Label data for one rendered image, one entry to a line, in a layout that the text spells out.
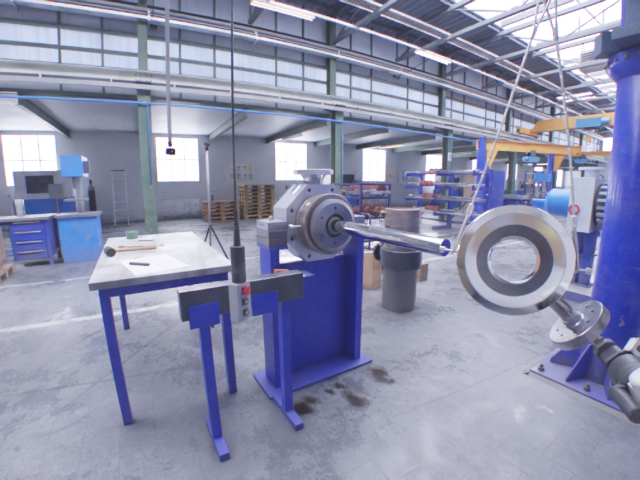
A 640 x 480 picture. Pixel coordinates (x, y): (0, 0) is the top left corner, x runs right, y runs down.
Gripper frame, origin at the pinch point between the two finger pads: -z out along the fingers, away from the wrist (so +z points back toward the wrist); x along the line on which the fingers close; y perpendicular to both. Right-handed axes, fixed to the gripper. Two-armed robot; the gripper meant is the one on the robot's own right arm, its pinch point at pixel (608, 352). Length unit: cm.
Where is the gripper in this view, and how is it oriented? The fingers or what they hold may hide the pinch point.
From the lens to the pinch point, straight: 110.8
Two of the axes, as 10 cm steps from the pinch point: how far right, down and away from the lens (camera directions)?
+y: -6.2, 7.1, 3.4
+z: -4.0, 0.8, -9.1
